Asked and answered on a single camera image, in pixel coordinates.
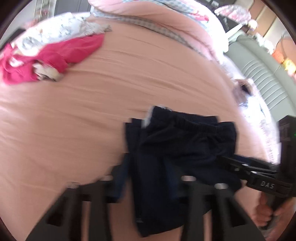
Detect magenta pink garment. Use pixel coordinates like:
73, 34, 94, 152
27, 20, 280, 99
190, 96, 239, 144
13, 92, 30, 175
1, 34, 104, 85

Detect pink bed sheet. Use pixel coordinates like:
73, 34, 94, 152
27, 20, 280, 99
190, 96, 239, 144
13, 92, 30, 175
1, 18, 267, 240

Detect grey-green padded headboard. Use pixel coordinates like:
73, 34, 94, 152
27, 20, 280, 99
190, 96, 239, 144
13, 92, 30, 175
226, 35, 295, 121

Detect plush toys row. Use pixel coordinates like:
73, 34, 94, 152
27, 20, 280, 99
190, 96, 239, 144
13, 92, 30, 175
272, 50, 296, 79

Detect black bag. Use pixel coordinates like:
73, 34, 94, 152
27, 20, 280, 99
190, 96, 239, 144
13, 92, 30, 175
0, 28, 26, 51

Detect person's right hand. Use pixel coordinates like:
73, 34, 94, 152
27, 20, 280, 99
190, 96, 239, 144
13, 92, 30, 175
254, 192, 295, 227

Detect navy shorts white stripes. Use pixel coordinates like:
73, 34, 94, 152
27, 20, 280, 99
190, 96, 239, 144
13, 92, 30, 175
125, 106, 241, 237

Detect white printed garment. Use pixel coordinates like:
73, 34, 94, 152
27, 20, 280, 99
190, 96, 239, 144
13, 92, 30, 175
11, 12, 112, 56

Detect pink folded duvet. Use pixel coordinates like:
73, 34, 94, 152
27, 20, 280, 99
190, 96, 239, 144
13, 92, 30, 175
89, 1, 229, 62

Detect white floral pillow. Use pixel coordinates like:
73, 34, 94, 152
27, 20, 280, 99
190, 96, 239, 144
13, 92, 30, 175
220, 56, 281, 164

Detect small patterned cloth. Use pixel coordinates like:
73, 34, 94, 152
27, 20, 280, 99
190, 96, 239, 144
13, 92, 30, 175
232, 78, 253, 105

